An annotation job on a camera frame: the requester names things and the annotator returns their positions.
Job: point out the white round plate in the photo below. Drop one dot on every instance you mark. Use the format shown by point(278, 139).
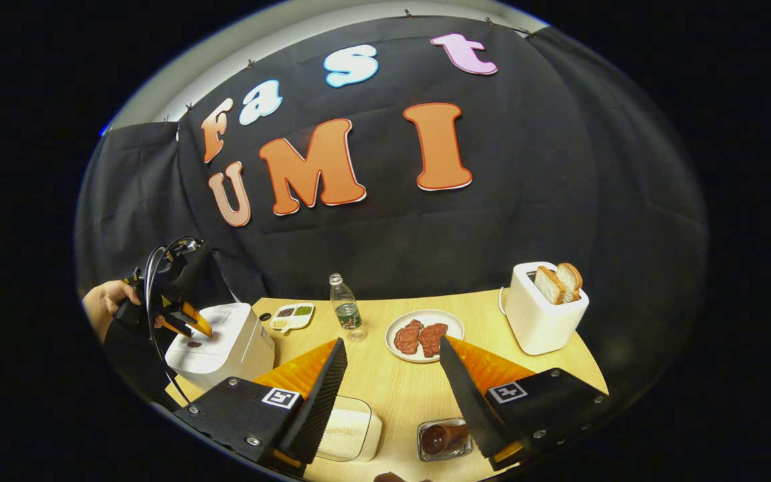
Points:
point(456, 328)

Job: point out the clear rice container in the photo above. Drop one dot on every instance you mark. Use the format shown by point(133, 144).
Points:
point(375, 428)

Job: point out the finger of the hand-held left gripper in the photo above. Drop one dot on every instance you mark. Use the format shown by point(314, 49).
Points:
point(173, 324)
point(197, 320)

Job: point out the white divided grain dish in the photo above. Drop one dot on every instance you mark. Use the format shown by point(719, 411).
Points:
point(292, 318)

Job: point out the red meat piece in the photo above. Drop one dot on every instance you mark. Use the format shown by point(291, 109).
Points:
point(434, 340)
point(408, 338)

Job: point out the white toaster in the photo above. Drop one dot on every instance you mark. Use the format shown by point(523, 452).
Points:
point(543, 328)

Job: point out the toast bread slice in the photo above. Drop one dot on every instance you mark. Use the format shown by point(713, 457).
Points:
point(549, 284)
point(573, 278)

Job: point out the clear plastic water bottle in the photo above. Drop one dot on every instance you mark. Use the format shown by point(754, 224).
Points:
point(347, 311)

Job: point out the white rice cooker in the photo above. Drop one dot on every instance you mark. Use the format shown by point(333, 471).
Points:
point(225, 348)

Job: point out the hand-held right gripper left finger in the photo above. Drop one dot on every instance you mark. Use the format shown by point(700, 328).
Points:
point(318, 408)

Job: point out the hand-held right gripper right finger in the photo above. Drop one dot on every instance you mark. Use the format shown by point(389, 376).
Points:
point(469, 402)

